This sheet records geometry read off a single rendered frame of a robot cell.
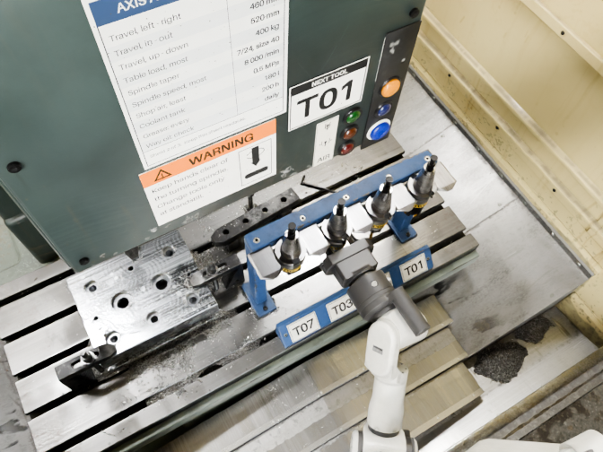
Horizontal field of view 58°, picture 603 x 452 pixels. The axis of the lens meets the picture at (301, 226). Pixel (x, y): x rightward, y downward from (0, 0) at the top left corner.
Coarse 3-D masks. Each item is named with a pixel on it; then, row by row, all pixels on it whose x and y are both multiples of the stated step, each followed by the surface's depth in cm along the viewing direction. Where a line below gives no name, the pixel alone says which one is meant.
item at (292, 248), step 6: (288, 240) 104; (294, 240) 104; (282, 246) 107; (288, 246) 105; (294, 246) 105; (300, 246) 108; (282, 252) 108; (288, 252) 107; (294, 252) 107; (300, 252) 109; (288, 258) 109; (294, 258) 109
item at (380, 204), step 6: (378, 192) 111; (384, 192) 110; (390, 192) 110; (372, 198) 115; (378, 198) 112; (384, 198) 111; (390, 198) 111; (372, 204) 114; (378, 204) 113; (384, 204) 112; (390, 204) 114; (372, 210) 115; (378, 210) 114; (384, 210) 114
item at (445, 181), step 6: (438, 162) 123; (438, 168) 122; (444, 168) 122; (438, 174) 121; (444, 174) 122; (450, 174) 122; (438, 180) 121; (444, 180) 121; (450, 180) 121; (456, 180) 121; (438, 186) 120; (444, 186) 120; (450, 186) 120
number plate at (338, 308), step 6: (336, 300) 134; (342, 300) 135; (348, 300) 135; (330, 306) 134; (336, 306) 134; (342, 306) 135; (348, 306) 136; (330, 312) 134; (336, 312) 135; (342, 312) 136; (348, 312) 136; (330, 318) 135; (336, 318) 135
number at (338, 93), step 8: (360, 72) 59; (344, 80) 59; (352, 80) 60; (360, 80) 60; (320, 88) 58; (328, 88) 59; (336, 88) 59; (344, 88) 60; (352, 88) 61; (320, 96) 59; (328, 96) 60; (336, 96) 61; (344, 96) 61; (352, 96) 62; (320, 104) 60; (328, 104) 61; (336, 104) 62; (320, 112) 61
